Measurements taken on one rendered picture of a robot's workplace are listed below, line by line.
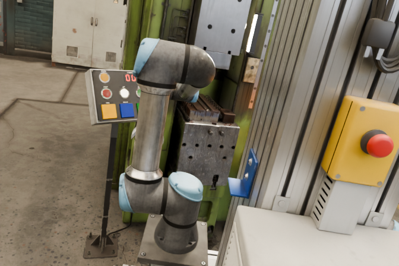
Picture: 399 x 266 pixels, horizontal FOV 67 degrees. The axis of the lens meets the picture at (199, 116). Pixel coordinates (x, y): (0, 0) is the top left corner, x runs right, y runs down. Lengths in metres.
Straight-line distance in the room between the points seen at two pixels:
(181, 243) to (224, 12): 1.31
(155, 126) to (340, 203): 0.53
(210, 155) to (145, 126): 1.18
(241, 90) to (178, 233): 1.34
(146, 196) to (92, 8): 6.29
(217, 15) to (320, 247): 1.51
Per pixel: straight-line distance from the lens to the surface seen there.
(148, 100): 0.87
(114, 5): 7.04
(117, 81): 1.68
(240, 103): 2.18
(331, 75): 0.53
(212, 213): 2.30
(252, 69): 2.13
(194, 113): 1.94
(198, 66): 0.86
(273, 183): 0.57
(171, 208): 0.97
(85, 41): 7.11
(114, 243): 2.29
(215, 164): 2.07
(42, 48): 7.93
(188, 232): 1.04
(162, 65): 0.84
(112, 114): 1.61
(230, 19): 1.89
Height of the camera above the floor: 1.54
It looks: 18 degrees down
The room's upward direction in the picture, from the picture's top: 11 degrees clockwise
